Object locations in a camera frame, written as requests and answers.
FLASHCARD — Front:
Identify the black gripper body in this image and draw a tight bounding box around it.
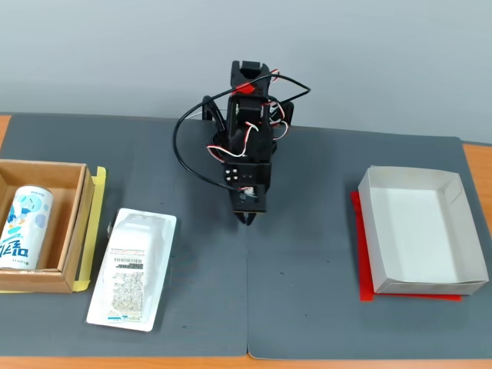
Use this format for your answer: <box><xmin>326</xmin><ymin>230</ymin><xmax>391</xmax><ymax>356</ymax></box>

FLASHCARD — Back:
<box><xmin>221</xmin><ymin>161</ymin><xmax>273</xmax><ymax>213</ymax></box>

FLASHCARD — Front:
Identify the white blue drink can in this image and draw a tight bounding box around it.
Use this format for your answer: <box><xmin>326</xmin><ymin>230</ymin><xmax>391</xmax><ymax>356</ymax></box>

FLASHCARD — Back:
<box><xmin>0</xmin><ymin>185</ymin><xmax>55</xmax><ymax>270</ymax></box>

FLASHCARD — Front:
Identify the white paper box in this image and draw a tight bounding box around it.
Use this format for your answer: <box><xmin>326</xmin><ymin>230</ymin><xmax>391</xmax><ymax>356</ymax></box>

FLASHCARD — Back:
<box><xmin>357</xmin><ymin>165</ymin><xmax>490</xmax><ymax>296</ymax></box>

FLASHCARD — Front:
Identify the brown cardboard box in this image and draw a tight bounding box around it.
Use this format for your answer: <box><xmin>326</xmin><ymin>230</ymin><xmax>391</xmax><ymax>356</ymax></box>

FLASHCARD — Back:
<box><xmin>0</xmin><ymin>158</ymin><xmax>95</xmax><ymax>294</ymax></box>

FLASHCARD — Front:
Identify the grey textured mat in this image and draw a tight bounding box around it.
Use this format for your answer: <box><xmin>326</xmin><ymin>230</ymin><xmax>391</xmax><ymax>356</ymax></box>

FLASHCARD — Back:
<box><xmin>245</xmin><ymin>125</ymin><xmax>492</xmax><ymax>361</ymax></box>
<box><xmin>0</xmin><ymin>113</ymin><xmax>249</xmax><ymax>357</ymax></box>

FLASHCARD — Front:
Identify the red paper sheet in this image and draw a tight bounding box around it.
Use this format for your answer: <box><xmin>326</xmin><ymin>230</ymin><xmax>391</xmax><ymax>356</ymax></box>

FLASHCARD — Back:
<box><xmin>349</xmin><ymin>191</ymin><xmax>462</xmax><ymax>303</ymax></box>

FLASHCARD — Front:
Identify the white blister package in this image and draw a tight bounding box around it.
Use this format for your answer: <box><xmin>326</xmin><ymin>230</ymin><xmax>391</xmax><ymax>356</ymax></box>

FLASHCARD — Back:
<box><xmin>85</xmin><ymin>207</ymin><xmax>178</xmax><ymax>332</ymax></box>

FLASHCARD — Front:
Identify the yellow paper sheet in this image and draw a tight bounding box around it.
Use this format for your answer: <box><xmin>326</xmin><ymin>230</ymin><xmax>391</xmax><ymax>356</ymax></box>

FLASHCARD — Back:
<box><xmin>0</xmin><ymin>165</ymin><xmax>108</xmax><ymax>294</ymax></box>

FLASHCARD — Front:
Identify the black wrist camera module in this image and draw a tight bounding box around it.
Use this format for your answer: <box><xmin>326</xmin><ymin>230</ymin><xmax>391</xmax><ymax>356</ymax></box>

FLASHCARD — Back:
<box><xmin>232</xmin><ymin>184</ymin><xmax>268</xmax><ymax>214</ymax></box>

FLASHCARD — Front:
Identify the black camera cable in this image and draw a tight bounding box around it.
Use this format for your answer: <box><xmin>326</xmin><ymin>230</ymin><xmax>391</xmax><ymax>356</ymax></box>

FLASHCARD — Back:
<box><xmin>171</xmin><ymin>73</ymin><xmax>312</xmax><ymax>193</ymax></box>

